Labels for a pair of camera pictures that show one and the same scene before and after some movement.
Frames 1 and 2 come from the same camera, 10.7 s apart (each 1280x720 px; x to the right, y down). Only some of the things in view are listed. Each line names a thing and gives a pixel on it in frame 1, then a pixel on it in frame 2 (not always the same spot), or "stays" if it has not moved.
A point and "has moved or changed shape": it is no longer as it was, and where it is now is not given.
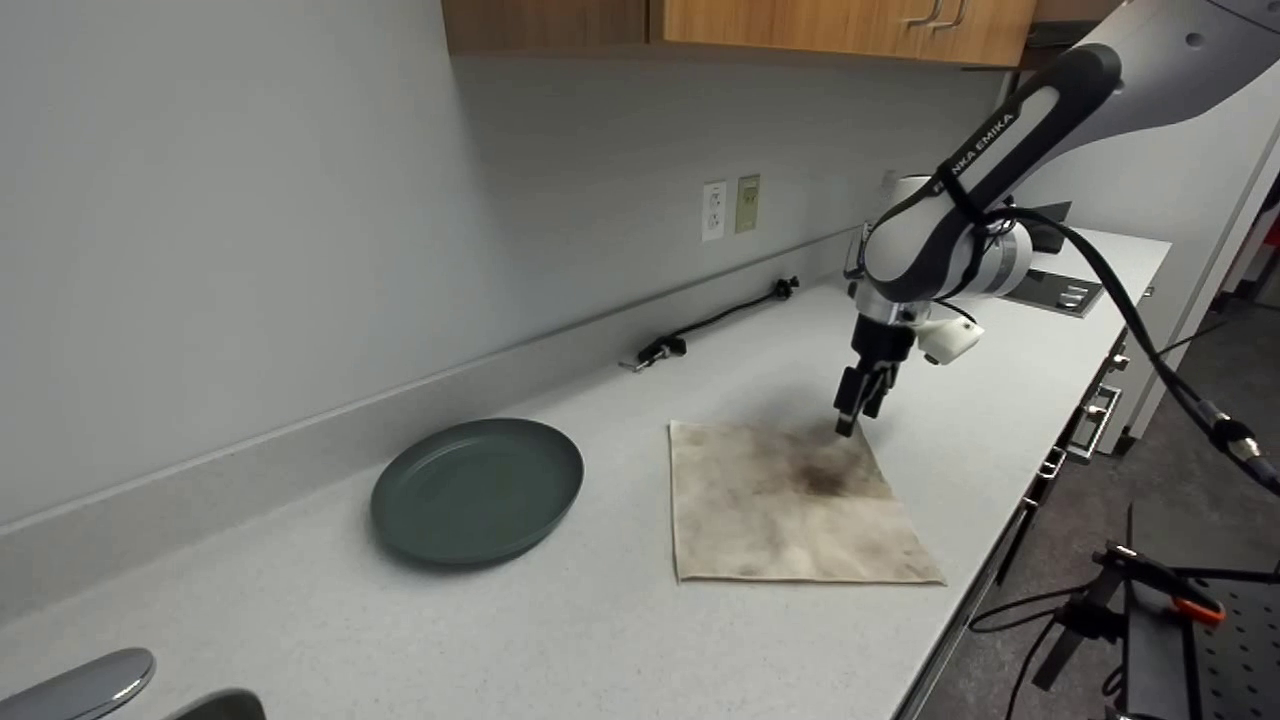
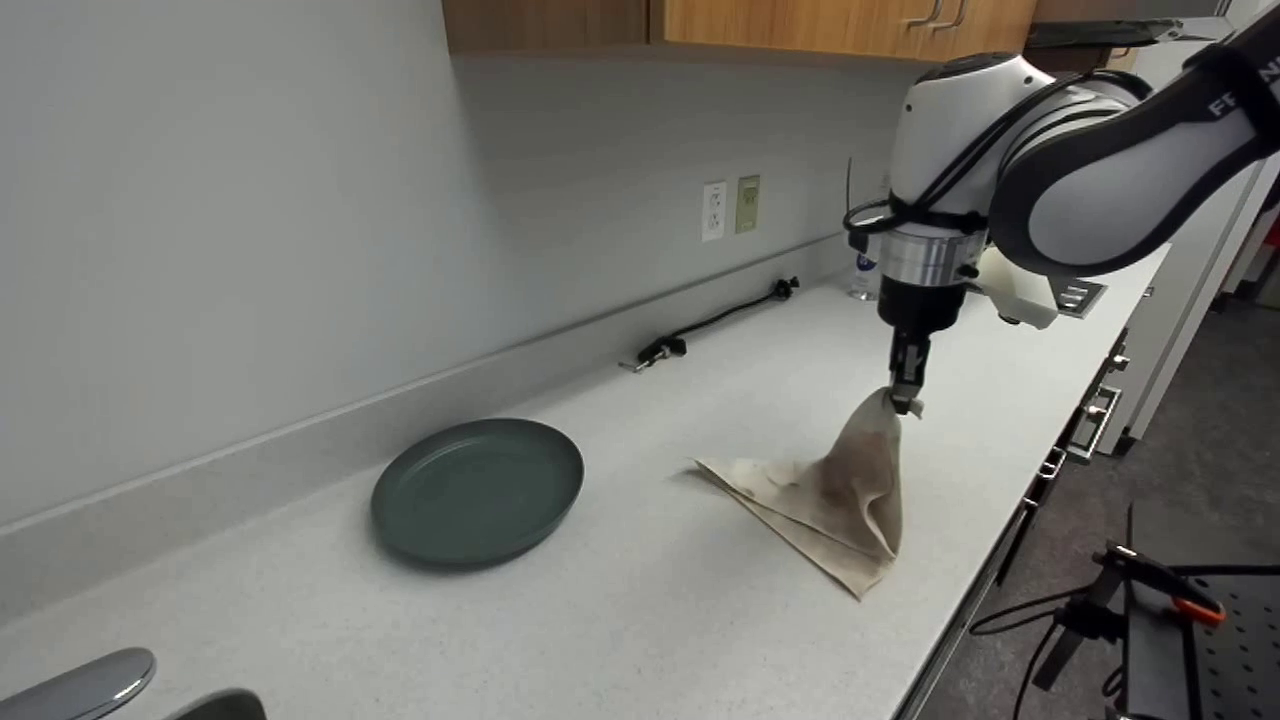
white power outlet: (714, 214) stays
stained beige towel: (763, 501) has moved or changed shape
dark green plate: (475, 495) stays
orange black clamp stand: (1102, 610) stays
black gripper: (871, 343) → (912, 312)
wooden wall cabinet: (973, 34) stays
